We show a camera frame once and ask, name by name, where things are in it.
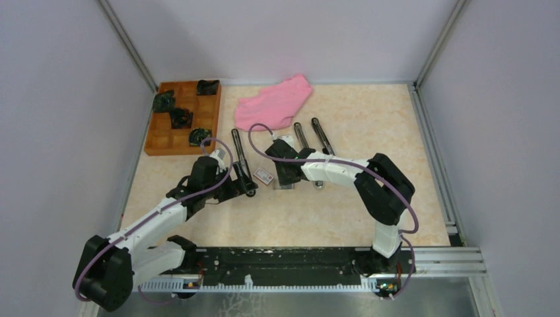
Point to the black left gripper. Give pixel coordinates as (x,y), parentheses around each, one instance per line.
(234,188)

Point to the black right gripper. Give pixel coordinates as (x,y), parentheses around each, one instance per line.
(284,180)

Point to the red white staple box sleeve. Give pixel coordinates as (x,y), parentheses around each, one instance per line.
(264,176)

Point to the beige and black stapler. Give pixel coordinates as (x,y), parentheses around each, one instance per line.
(304,143)

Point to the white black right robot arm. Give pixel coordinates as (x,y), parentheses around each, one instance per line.
(385,191)

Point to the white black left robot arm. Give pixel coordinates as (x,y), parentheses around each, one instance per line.
(111,267)

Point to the pink cloth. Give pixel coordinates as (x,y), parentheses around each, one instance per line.
(274,106)

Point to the orange wooden compartment tray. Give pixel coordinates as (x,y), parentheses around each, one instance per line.
(162,140)

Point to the dark rolled sock back right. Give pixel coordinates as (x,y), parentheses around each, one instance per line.
(207,88)

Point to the dark rolled sock back left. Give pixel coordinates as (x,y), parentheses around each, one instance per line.
(164,102)

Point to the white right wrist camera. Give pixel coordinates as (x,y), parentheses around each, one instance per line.
(219,155)

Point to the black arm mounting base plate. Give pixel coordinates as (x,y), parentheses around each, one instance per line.
(290,267)

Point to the white slotted cable duct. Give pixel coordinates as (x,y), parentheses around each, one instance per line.
(180,285)

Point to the aluminium front frame rail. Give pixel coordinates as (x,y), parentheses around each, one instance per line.
(437,261)

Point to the aluminium frame rail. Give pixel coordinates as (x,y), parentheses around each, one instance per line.
(437,261)
(440,179)

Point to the aluminium frame rail right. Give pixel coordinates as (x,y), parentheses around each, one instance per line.
(440,179)

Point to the aluminium frame corner post left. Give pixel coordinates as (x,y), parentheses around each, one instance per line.
(121,33)

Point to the aluminium frame corner post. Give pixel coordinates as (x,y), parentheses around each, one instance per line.
(121,33)
(443,37)

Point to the aluminium frame corner post right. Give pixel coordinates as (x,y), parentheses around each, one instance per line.
(443,37)

